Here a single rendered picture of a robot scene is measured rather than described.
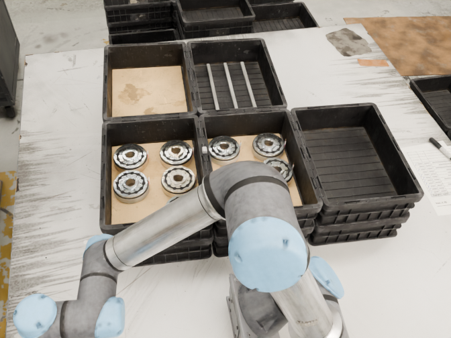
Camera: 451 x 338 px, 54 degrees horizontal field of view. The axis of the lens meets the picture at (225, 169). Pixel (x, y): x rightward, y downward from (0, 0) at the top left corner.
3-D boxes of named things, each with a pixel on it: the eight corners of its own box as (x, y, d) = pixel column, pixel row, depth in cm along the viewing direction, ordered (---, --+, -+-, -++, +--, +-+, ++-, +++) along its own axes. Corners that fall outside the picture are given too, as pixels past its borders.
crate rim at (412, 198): (423, 201, 127) (427, 196, 125) (323, 212, 123) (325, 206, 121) (372, 106, 152) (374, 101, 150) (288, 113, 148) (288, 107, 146)
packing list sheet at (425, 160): (498, 208, 153) (500, 207, 153) (439, 219, 149) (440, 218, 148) (447, 139, 173) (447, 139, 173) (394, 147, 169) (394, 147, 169)
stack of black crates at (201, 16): (236, 53, 295) (241, -12, 261) (248, 82, 277) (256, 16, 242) (176, 59, 288) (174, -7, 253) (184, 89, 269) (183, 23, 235)
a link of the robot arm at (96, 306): (123, 273, 89) (67, 276, 88) (119, 326, 81) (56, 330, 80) (127, 294, 95) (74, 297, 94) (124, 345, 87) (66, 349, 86)
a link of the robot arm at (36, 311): (54, 330, 79) (4, 333, 78) (68, 351, 87) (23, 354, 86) (61, 288, 84) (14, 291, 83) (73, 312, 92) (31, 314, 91)
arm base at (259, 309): (279, 336, 119) (311, 322, 115) (251, 341, 107) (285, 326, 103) (259, 283, 126) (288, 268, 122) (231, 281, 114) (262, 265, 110)
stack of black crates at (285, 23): (293, 47, 303) (303, 1, 276) (309, 75, 284) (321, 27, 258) (237, 53, 295) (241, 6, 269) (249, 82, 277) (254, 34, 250)
